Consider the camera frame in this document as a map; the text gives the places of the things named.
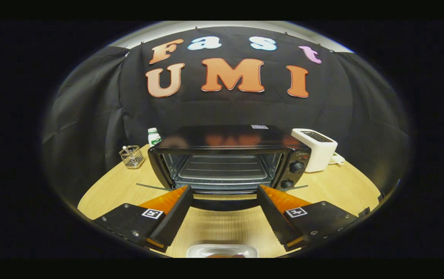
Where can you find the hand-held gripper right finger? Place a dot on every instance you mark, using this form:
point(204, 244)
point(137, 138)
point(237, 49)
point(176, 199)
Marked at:
point(276, 221)

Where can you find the black toaster oven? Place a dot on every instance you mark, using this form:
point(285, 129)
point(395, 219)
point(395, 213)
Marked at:
point(225, 135)

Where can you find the white bottle green label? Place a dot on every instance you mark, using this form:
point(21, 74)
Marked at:
point(154, 137)

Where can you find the white divided snack dish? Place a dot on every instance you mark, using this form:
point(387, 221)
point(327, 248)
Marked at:
point(338, 159)

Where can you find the white pop-up toaster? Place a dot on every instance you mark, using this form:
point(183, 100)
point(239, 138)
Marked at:
point(318, 153)

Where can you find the small black block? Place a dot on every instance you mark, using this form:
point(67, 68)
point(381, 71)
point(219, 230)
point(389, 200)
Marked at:
point(363, 212)

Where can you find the white plate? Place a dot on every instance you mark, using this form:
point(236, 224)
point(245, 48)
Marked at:
point(222, 248)

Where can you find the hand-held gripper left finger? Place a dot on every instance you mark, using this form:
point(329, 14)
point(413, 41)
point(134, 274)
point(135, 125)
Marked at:
point(175, 221)

